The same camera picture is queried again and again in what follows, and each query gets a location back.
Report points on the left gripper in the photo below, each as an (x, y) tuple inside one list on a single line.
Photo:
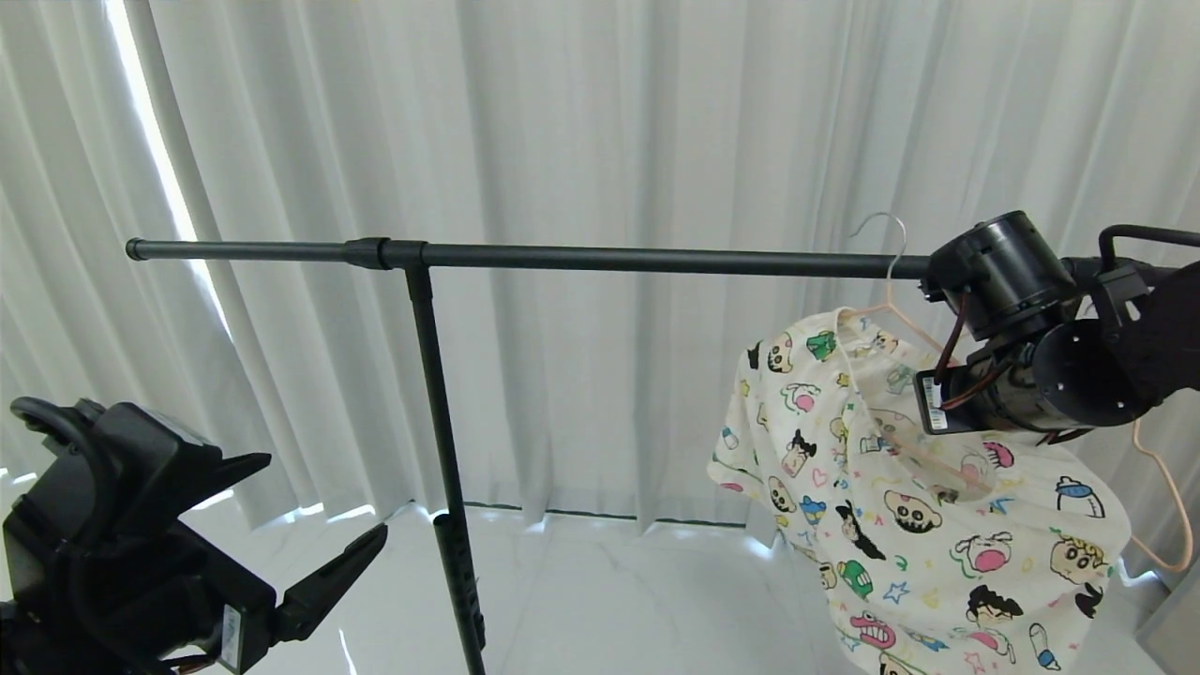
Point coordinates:
[(112, 600)]

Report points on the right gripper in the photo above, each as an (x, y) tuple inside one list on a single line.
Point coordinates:
[(1069, 384)]

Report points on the pink clothes hanger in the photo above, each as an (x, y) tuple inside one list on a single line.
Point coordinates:
[(888, 286), (1190, 544)]

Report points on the cream printed garment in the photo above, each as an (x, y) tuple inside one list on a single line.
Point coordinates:
[(937, 562)]

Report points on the black clothes rack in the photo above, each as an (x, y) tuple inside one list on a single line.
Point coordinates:
[(609, 258)]

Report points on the white curtain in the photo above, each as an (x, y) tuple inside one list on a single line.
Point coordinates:
[(562, 122)]

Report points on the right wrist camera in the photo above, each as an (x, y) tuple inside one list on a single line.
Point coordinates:
[(1162, 328)]

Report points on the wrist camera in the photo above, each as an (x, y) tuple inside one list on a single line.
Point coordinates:
[(141, 459), (1162, 328)]

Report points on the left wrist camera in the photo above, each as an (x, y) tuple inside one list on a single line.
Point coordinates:
[(141, 459)]

